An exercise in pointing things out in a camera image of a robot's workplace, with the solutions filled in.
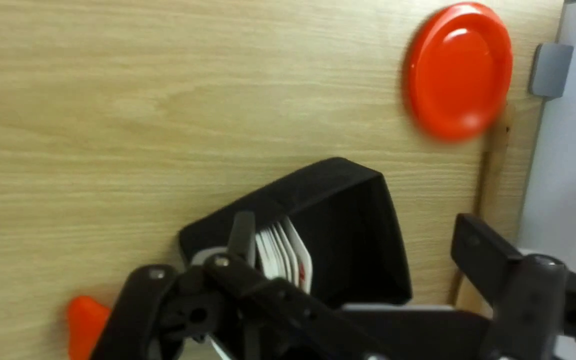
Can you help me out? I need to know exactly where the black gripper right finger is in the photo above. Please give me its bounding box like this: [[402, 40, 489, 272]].
[[450, 213, 576, 360]]

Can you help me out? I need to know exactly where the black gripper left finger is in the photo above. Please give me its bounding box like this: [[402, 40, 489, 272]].
[[91, 210, 387, 360]]

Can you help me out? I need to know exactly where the white book red orange print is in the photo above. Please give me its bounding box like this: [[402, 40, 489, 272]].
[[285, 219, 317, 297]]

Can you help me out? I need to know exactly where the black bookcase box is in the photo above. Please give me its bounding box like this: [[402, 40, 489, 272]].
[[178, 156, 415, 311]]

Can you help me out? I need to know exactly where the orange toy pepper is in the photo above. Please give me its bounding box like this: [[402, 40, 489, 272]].
[[66, 297, 115, 360]]

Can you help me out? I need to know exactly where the orange plastic plate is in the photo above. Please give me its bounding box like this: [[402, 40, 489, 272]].
[[404, 0, 516, 145]]

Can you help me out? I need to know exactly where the grey partition bracket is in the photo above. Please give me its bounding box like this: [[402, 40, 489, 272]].
[[528, 43, 576, 100]]

